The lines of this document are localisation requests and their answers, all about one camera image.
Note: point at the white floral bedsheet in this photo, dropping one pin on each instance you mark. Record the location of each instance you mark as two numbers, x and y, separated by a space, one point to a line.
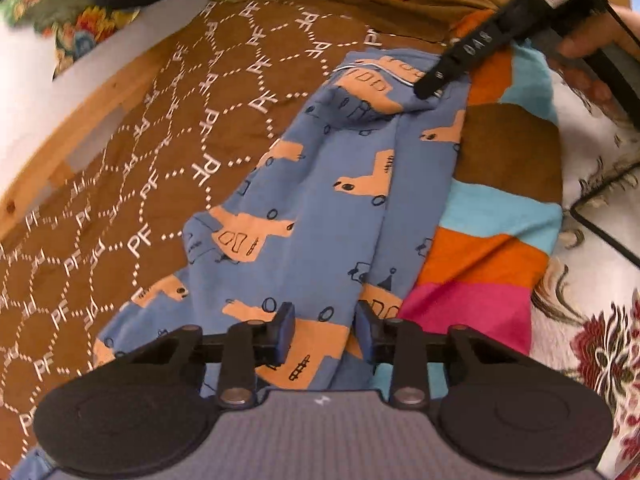
590 320

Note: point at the wooden bed frame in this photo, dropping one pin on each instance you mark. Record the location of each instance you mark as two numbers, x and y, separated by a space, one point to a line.
75 115

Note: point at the blue printed pants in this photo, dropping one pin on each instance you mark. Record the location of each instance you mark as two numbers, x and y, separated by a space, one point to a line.
325 200

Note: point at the brown patterned blanket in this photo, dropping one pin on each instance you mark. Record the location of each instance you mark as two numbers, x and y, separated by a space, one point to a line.
150 135

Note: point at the person's right hand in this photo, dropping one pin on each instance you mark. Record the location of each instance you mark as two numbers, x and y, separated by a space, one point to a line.
590 35

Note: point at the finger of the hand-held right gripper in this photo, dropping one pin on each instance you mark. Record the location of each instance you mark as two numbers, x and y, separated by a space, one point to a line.
470 47

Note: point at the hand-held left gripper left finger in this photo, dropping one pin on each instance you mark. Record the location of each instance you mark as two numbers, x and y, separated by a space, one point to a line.
285 334

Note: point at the floral wall poster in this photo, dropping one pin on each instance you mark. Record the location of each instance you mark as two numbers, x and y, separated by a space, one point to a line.
70 25

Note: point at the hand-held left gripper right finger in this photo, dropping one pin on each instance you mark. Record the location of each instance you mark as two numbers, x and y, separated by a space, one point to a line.
364 336

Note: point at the colour-block blanket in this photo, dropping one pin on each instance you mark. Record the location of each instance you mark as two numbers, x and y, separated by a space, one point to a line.
500 210

